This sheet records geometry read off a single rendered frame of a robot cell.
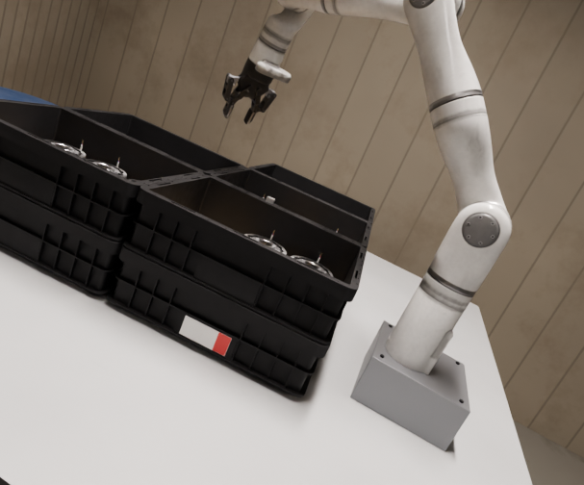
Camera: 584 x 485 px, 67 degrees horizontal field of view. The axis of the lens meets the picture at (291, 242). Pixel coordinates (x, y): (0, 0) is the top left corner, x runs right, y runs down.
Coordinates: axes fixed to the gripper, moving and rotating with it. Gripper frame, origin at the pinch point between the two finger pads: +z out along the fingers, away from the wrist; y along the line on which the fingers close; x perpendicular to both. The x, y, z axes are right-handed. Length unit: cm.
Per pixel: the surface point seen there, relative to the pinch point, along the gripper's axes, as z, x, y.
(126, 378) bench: 17, 62, 32
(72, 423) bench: 14, 69, 41
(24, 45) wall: 89, -202, 34
